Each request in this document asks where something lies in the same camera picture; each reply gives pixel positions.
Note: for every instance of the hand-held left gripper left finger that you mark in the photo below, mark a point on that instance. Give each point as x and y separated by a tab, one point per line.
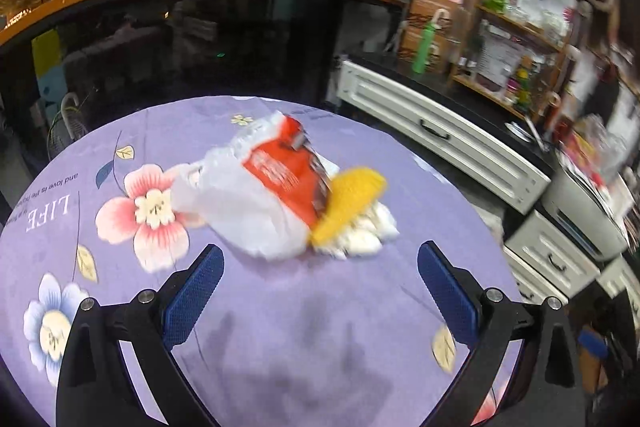
195	297

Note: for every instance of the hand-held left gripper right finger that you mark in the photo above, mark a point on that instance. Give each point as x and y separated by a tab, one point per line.
447	297

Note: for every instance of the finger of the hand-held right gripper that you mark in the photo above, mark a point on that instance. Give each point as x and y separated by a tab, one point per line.
594	343

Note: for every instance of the white red printed plastic bag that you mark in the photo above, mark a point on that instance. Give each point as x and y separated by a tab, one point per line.
240	202

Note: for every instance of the white desk drawer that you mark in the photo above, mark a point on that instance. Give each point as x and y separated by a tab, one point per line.
622	279

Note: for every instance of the white stacked drawer unit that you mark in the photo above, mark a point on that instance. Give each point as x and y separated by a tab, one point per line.
550	257

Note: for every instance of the purple floral tablecloth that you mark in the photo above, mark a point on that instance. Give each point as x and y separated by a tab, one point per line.
300	307

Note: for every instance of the white printer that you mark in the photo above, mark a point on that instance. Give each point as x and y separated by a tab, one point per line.
580	217

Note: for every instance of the white long drawer cabinet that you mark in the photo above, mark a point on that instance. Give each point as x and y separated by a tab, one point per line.
450	132

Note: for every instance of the clear plastic bag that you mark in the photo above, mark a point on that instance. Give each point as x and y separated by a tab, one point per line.
590	157

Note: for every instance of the wooden shelf rack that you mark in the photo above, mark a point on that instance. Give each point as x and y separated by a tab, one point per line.
515	32

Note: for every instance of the yellow paper sign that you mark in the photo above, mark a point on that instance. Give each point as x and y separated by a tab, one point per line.
46	52

